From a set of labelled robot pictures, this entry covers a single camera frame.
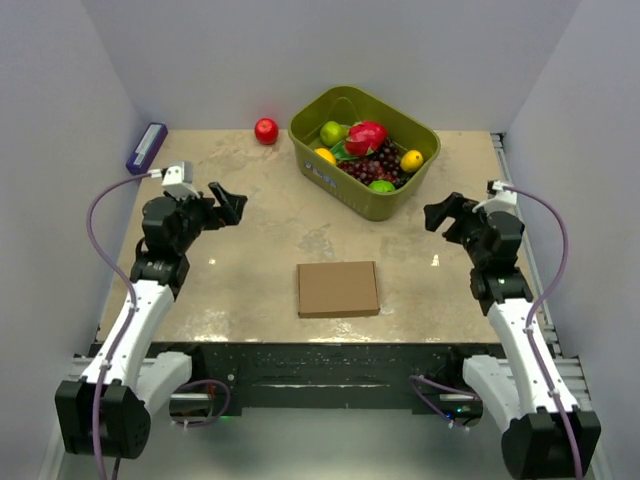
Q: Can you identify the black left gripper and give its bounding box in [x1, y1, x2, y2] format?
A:
[169, 183, 246, 254]

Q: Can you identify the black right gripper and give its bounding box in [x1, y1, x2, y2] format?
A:
[422, 192, 489, 267]

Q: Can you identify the brown cardboard paper box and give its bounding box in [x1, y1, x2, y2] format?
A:
[297, 261, 380, 319]

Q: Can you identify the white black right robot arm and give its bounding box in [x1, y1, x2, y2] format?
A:
[424, 187, 601, 479]

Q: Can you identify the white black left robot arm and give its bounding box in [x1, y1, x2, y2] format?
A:
[54, 182, 247, 459]

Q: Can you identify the purple rectangular box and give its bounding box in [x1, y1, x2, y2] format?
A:
[125, 122, 168, 175]

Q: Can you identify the yellow lemon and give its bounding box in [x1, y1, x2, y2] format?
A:
[400, 150, 425, 174]

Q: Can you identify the green lime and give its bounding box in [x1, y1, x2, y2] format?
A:
[369, 179, 396, 193]

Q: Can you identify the purple grape bunch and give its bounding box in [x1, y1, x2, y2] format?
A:
[337, 139, 410, 189]

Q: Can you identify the red apple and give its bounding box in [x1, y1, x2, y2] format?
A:
[254, 117, 279, 145]

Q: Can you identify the orange fruit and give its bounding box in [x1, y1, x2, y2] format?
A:
[314, 148, 337, 165]

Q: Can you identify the red dragon fruit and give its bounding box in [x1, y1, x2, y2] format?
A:
[344, 121, 388, 157]

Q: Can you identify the green plastic tub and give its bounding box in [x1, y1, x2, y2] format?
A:
[289, 85, 441, 221]

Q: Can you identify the green apple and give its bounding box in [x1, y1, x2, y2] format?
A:
[320, 121, 348, 147]

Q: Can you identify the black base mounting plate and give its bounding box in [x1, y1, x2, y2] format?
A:
[147, 342, 505, 419]

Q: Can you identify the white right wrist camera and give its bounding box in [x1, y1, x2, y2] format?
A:
[472, 180, 517, 214]

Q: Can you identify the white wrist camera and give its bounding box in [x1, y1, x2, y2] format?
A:
[161, 161, 199, 200]
[472, 180, 517, 214]

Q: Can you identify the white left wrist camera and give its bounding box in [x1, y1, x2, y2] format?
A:
[161, 161, 199, 200]

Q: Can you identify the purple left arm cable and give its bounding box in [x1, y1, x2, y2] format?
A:
[85, 172, 232, 480]

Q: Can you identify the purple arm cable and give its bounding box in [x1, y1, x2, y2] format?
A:
[85, 172, 232, 480]
[409, 185, 586, 479]

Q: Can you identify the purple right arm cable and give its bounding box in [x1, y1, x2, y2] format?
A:
[409, 185, 586, 479]

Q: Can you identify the aluminium rail frame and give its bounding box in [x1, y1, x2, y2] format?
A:
[37, 131, 614, 480]

